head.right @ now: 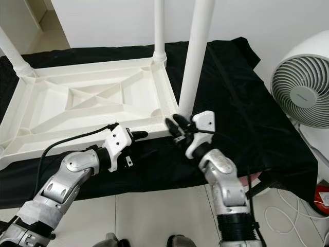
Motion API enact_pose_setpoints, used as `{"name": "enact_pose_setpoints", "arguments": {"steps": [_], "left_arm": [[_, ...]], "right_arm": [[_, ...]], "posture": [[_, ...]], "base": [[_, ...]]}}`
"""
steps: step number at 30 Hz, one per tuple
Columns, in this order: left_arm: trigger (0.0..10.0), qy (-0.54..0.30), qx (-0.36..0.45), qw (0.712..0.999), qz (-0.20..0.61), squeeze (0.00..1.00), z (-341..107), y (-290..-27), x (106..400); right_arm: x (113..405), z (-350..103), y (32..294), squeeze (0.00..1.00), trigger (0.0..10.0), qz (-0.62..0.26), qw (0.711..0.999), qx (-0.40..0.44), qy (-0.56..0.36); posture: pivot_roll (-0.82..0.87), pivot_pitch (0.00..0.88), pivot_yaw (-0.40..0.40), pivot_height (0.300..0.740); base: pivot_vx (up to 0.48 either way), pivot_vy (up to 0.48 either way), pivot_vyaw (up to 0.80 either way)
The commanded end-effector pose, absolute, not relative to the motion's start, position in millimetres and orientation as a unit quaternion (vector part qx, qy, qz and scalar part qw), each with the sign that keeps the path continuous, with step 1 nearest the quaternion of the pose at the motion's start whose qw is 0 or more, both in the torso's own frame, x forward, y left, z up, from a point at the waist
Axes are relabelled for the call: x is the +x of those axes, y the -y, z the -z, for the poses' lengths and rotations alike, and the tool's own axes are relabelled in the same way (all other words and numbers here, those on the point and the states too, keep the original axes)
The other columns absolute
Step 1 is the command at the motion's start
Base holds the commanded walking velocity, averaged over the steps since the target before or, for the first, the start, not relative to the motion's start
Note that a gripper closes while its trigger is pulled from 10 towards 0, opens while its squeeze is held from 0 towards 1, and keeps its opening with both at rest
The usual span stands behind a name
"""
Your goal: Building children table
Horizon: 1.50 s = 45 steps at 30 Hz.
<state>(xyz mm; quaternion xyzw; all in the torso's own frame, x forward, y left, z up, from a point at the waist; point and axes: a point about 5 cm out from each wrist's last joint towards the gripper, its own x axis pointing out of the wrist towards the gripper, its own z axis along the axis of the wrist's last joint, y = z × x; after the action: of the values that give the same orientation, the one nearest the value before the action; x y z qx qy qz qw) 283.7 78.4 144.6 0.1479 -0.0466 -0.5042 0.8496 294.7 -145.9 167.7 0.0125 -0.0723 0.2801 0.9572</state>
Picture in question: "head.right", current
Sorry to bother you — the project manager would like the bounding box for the white plastic table leg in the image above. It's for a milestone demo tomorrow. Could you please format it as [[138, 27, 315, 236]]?
[[152, 0, 168, 63], [0, 28, 36, 78], [177, 0, 216, 118]]

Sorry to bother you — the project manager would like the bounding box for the white plastic table top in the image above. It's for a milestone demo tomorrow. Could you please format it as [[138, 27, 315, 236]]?
[[0, 54, 180, 170]]

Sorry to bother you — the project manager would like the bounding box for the black cloth table cover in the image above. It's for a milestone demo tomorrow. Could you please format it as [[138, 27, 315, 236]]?
[[0, 37, 319, 209]]

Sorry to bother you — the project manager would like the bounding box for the grey robot left foot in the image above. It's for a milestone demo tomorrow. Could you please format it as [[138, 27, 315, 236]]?
[[103, 233, 124, 247]]

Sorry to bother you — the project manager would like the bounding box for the grey robot foot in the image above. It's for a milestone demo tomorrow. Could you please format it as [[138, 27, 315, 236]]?
[[103, 233, 124, 247], [167, 235, 198, 247]]

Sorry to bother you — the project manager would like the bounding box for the grey robot right foot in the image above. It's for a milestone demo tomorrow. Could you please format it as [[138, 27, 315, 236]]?
[[167, 235, 198, 247]]

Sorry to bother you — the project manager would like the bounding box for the white standing fan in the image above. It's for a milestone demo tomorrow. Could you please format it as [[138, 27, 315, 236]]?
[[270, 30, 329, 160]]

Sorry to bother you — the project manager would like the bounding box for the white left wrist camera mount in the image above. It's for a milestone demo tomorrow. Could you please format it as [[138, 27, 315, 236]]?
[[104, 123, 133, 171]]

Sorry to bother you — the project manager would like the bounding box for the black metal frame bar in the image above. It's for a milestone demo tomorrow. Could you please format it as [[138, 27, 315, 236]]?
[[247, 183, 270, 199]]

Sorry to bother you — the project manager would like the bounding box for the white thin floor cable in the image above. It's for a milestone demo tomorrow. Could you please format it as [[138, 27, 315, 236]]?
[[262, 190, 329, 237]]

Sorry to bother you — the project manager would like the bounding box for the white door frame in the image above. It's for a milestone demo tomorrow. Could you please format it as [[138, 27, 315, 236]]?
[[26, 0, 54, 24]]

